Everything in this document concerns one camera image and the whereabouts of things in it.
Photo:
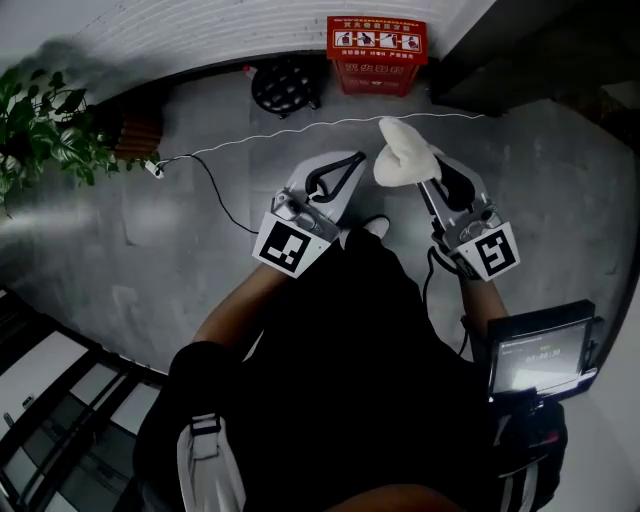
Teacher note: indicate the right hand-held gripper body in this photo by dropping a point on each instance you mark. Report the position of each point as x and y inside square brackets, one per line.
[492, 252]

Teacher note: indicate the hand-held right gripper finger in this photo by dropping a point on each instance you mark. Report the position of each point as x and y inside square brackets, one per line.
[435, 207]
[475, 187]

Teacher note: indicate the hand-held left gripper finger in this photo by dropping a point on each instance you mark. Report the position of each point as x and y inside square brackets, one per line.
[347, 200]
[312, 162]

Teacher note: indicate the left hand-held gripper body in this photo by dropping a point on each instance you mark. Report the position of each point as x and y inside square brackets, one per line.
[287, 245]

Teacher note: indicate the white wiping cloth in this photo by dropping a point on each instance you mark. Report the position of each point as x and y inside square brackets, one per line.
[405, 155]

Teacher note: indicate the red fire extinguisher box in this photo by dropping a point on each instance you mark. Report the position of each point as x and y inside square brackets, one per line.
[377, 50]

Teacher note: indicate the person's right forearm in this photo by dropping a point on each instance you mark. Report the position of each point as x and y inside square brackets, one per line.
[485, 310]

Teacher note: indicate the person's left forearm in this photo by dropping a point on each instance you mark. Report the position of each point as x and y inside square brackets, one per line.
[240, 310]

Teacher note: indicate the white shoe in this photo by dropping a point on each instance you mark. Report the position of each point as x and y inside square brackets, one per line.
[377, 226]

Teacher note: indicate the black tufted round stool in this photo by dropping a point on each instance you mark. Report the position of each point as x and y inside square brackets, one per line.
[285, 87]

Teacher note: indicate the red capped bottle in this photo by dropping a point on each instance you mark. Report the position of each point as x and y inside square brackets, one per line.
[249, 73]

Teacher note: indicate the phone with timer screen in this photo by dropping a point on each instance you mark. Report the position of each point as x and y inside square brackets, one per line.
[542, 355]

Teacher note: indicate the person's black clothing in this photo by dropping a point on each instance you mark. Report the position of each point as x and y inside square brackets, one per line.
[340, 375]

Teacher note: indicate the brown ribbed plant pot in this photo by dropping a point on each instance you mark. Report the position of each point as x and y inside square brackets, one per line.
[139, 136]

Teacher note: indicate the green leafy potted plant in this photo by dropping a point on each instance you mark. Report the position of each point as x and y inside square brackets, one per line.
[45, 135]

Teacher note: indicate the black framed glass door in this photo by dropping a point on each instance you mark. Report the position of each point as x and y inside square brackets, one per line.
[60, 400]

